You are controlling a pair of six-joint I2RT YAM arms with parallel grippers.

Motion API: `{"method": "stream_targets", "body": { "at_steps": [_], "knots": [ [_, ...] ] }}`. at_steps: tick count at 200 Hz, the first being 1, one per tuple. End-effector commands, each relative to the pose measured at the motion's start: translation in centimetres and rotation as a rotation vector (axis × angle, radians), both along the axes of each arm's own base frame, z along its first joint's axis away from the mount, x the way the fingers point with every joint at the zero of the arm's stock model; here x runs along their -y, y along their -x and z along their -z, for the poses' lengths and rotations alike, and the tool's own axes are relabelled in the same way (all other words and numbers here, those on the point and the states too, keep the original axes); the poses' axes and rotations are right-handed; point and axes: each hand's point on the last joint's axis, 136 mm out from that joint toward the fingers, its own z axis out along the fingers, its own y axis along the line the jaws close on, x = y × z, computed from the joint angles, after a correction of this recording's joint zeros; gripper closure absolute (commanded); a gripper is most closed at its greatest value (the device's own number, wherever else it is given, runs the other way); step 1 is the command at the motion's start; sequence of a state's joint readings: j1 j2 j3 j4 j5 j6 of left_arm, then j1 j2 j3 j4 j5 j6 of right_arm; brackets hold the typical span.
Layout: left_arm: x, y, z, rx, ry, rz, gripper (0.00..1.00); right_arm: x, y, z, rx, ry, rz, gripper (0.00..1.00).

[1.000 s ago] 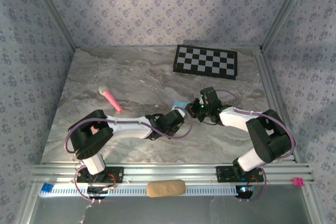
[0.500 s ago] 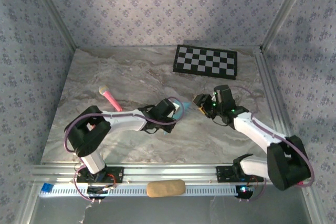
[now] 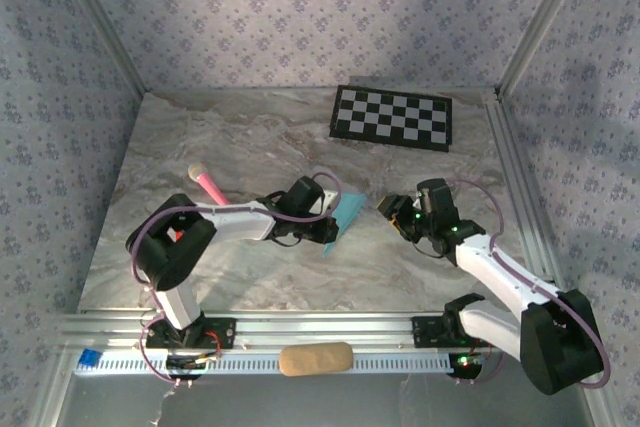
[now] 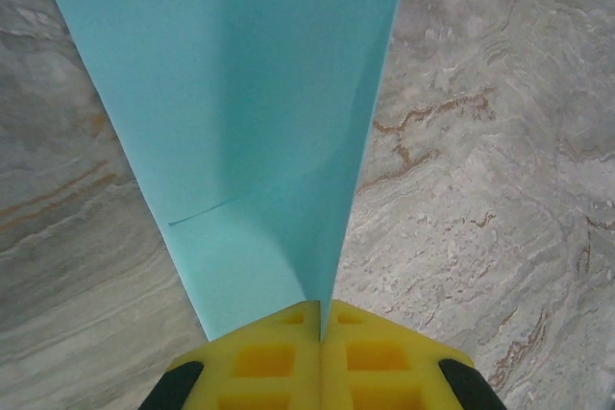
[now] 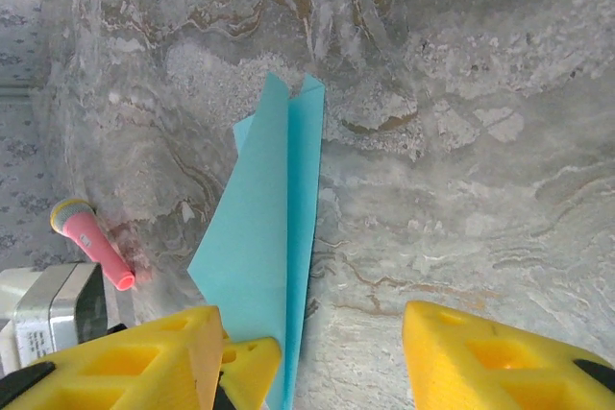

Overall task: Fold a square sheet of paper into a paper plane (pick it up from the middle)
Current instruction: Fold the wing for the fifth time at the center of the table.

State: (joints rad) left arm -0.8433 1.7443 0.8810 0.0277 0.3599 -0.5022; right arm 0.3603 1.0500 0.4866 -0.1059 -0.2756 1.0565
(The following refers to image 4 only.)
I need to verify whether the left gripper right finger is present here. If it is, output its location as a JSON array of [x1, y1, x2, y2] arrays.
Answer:
[[319, 299, 505, 410]]

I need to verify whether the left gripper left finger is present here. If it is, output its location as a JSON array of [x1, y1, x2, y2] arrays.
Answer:
[[143, 301, 322, 410]]

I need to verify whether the light blue cloth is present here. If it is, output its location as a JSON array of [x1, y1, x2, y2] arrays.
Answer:
[[33, 0, 409, 342]]

